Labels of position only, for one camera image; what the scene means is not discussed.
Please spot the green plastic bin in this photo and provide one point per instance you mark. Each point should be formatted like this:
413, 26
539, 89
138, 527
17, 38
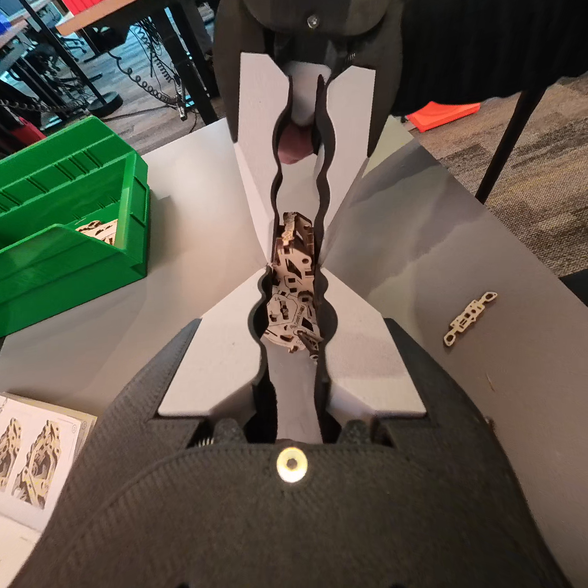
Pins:
46, 275

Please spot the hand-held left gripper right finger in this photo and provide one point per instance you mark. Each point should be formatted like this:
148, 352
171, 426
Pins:
372, 367

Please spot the pale wooden parts assembly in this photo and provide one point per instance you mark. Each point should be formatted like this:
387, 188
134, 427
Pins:
99, 232

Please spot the person's right forearm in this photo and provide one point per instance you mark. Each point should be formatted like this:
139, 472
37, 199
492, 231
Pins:
482, 46

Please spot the long holed wooden strip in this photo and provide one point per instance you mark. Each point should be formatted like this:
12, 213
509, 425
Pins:
468, 319

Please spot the black round stand base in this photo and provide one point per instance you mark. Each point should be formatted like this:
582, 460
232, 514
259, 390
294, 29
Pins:
105, 103

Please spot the wood-edged workbench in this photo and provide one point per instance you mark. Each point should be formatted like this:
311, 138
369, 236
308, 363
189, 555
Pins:
115, 18

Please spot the ornamented wooden bumper strip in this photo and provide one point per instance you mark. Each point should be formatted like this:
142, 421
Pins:
288, 229

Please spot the red plastic bin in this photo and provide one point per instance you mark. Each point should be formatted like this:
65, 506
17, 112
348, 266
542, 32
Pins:
82, 5

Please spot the wooden model car chassis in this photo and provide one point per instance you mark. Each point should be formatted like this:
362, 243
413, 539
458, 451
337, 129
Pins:
285, 317

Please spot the black metal leg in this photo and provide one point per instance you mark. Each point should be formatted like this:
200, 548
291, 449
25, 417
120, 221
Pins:
510, 147

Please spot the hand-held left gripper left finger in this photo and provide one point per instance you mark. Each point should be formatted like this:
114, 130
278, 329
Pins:
211, 367

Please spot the white instruction booklet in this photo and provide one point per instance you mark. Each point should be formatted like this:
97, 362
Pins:
46, 450

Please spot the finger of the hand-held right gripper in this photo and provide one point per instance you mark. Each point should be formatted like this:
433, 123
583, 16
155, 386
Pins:
257, 115
353, 119

